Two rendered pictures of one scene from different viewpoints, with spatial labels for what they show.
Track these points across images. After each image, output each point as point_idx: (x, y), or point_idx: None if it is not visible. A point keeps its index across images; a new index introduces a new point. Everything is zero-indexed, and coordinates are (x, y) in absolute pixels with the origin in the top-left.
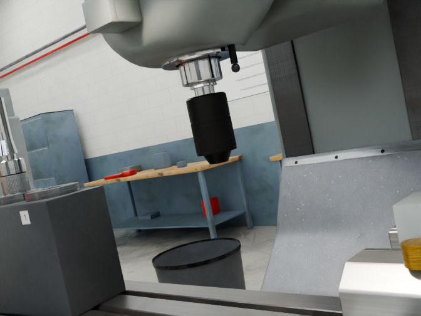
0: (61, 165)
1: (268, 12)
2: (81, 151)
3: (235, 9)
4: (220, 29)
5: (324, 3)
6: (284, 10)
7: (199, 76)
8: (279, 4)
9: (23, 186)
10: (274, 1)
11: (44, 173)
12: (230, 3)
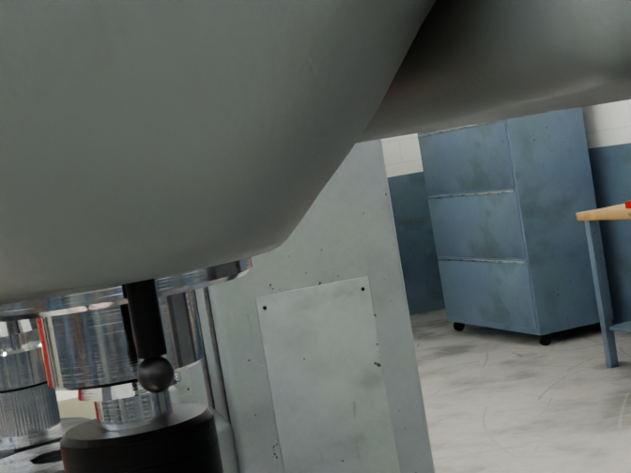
0: (530, 162)
1: (445, 72)
2: (581, 129)
3: (69, 176)
4: (18, 258)
5: (619, 70)
6: (486, 78)
7: (66, 373)
8: (468, 50)
9: (30, 423)
10: (454, 36)
11: (493, 179)
12: (22, 162)
